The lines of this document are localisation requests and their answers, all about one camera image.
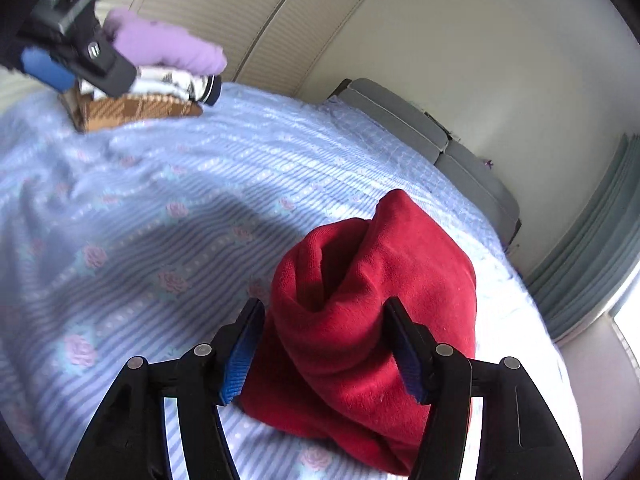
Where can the white slatted wardrobe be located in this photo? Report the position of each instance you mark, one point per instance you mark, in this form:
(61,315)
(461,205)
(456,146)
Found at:
(225,10)

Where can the grey-blue curtain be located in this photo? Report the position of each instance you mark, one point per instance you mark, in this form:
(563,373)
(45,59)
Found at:
(590,260)

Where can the red cartoon mouse sweater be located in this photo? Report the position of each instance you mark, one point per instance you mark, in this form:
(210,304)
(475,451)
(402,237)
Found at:
(360,310)

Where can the window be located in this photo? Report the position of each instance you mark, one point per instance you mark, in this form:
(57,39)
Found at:
(630,335)

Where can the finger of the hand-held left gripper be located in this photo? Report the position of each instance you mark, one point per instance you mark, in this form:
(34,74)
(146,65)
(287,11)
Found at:
(47,69)
(107,70)

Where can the folded purple garment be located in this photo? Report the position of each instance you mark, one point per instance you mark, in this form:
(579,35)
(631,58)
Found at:
(170,47)

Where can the grey upholstered headboard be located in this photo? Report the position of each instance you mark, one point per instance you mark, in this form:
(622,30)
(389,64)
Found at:
(400,120)

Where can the blue striped floral bed sheet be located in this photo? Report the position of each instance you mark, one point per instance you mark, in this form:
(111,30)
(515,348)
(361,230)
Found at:
(150,200)

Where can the folded brown checked garment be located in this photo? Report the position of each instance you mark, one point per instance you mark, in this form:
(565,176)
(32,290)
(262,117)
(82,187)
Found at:
(130,110)

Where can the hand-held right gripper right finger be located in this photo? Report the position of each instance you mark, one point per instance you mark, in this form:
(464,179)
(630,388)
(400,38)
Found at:
(407,360)

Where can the folded white printed garment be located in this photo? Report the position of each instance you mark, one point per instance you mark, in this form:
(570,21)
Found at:
(170,82)

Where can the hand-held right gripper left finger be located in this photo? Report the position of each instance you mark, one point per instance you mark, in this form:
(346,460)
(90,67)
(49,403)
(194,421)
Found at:
(242,355)

